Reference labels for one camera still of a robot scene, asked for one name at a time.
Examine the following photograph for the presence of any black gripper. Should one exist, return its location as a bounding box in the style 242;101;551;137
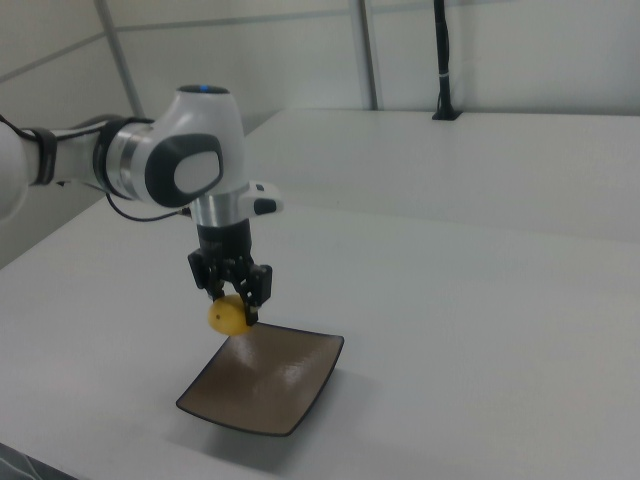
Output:
187;218;275;328

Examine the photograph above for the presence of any yellow lemon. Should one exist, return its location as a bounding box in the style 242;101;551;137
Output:
207;294;254;338

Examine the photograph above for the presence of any brown square ceramic plate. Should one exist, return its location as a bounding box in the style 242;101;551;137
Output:
175;321;346;438

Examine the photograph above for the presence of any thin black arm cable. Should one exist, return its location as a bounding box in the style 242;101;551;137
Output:
105;195;194;223

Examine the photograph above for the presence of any black arm strap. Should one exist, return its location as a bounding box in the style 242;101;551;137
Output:
30;127;60;187

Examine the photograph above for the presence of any grey metal frame post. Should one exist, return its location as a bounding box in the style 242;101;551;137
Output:
93;0;145;118
357;0;383;111

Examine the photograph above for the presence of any black camera stand pole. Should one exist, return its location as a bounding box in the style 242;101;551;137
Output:
431;0;463;122

